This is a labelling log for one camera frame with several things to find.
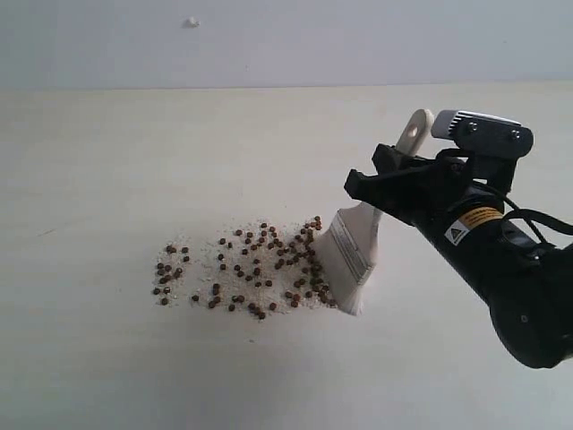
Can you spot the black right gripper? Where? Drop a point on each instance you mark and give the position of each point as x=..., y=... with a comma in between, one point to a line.
x=455, y=200

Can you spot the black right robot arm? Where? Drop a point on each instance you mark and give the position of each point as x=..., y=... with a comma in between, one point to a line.
x=527, y=288

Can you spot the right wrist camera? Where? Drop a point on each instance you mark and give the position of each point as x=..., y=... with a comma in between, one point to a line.
x=482, y=134

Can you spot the brown pellets and rice pile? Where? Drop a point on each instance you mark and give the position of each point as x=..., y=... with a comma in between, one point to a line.
x=260, y=268

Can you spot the wide white bristle paintbrush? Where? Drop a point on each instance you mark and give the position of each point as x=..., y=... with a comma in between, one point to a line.
x=348, y=250

